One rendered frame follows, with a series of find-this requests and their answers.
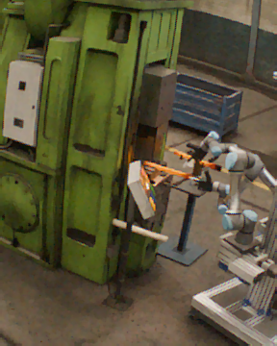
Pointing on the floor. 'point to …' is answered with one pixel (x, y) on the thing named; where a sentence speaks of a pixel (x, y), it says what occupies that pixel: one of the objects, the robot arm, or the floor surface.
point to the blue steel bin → (206, 105)
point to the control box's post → (125, 249)
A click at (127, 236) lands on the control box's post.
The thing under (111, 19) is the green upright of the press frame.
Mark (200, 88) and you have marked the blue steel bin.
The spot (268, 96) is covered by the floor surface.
